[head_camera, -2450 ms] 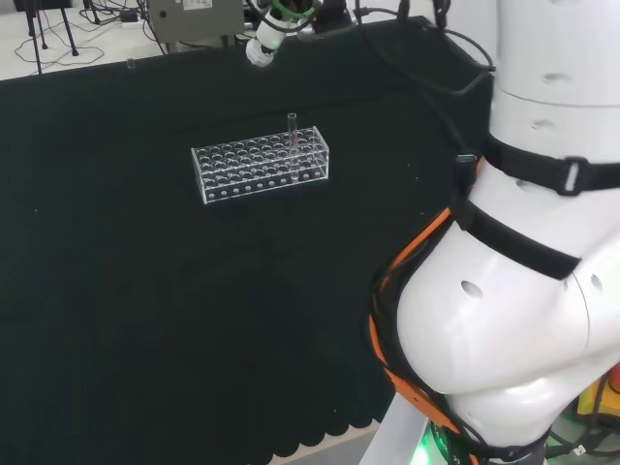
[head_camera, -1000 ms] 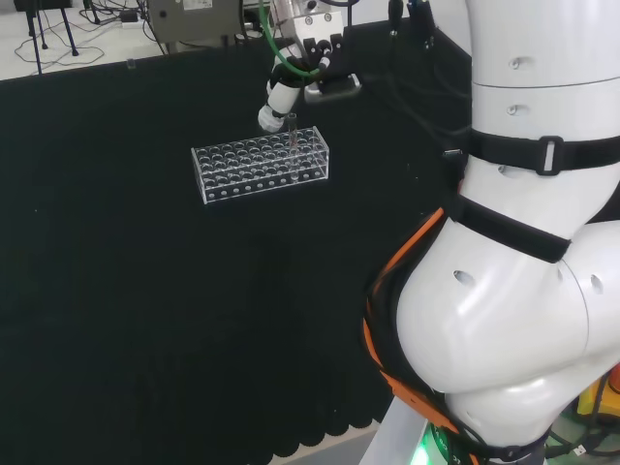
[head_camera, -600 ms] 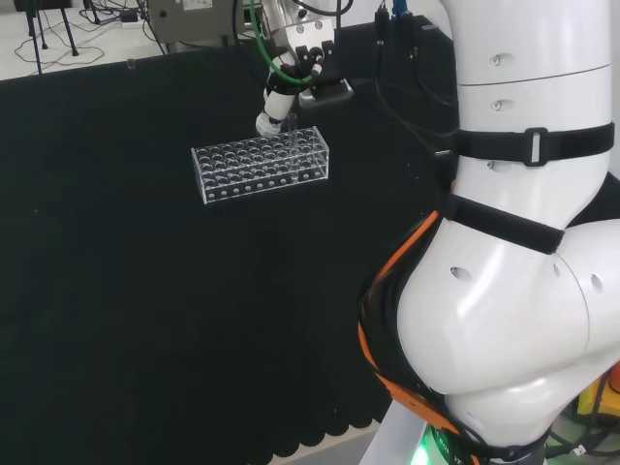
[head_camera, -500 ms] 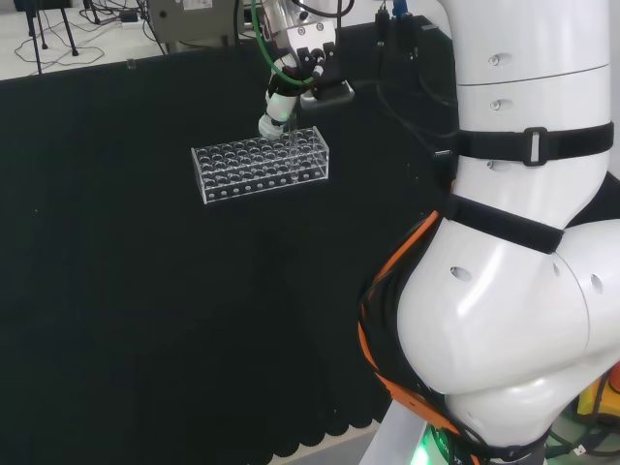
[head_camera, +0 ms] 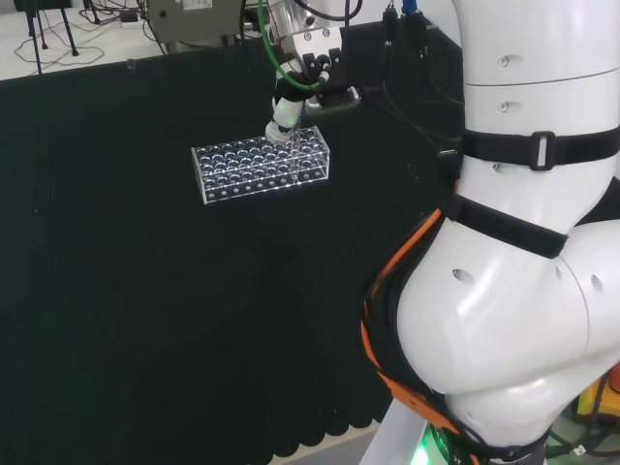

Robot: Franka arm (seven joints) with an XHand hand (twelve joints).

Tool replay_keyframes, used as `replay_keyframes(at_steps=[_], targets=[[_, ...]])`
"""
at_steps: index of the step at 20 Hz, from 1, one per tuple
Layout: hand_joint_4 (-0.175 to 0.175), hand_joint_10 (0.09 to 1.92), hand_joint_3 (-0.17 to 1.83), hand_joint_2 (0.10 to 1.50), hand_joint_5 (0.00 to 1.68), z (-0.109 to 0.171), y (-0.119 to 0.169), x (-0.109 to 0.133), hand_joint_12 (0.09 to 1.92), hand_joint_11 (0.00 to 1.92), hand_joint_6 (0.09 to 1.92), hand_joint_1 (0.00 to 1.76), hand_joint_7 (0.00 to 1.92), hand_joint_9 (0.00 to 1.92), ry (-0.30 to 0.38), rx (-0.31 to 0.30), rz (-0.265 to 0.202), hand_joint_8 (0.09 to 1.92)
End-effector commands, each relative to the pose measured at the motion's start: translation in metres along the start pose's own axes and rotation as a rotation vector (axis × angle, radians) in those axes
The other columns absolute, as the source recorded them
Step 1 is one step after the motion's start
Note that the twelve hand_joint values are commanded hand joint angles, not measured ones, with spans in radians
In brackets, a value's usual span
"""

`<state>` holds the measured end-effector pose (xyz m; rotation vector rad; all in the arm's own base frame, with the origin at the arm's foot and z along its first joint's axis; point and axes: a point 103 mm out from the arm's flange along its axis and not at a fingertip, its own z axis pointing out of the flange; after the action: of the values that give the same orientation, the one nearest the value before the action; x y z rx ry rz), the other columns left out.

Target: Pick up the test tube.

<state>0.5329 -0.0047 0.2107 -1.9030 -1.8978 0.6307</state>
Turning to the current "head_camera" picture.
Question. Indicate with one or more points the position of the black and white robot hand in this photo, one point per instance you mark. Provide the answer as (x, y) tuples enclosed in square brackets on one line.
[(315, 46)]

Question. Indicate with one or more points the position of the clear glass test tube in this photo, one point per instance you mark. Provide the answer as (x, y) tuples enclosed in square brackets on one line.
[(294, 160)]

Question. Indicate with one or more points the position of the clear test tube rack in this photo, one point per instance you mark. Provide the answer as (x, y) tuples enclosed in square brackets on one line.
[(232, 167)]

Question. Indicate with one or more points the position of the grey metal box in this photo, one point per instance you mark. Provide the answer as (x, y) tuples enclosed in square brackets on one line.
[(194, 19)]

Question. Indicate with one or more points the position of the black tripod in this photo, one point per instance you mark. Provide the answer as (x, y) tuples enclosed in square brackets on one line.
[(39, 4)]

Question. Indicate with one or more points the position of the black cloth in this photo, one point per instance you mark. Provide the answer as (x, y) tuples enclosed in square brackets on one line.
[(145, 290)]

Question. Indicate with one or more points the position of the yellow stop button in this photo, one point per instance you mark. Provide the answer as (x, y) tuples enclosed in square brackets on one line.
[(591, 402)]

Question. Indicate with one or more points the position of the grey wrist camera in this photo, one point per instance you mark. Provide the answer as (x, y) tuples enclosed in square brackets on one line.
[(339, 104)]

